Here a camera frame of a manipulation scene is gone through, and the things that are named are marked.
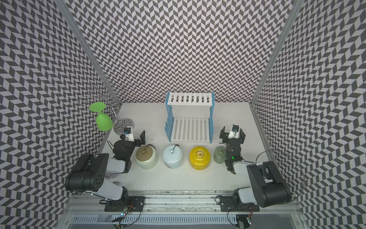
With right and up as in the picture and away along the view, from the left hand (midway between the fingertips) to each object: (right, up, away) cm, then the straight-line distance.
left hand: (137, 131), depth 91 cm
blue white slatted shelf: (+34, +9, +17) cm, 39 cm away
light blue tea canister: (+24, -13, -12) cm, 30 cm away
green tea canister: (+52, -13, -8) cm, 54 cm away
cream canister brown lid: (+8, -11, -11) cm, 18 cm away
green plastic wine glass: (-14, +6, -12) cm, 20 cm away
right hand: (+60, +1, -4) cm, 60 cm away
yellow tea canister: (+40, -15, -10) cm, 43 cm away
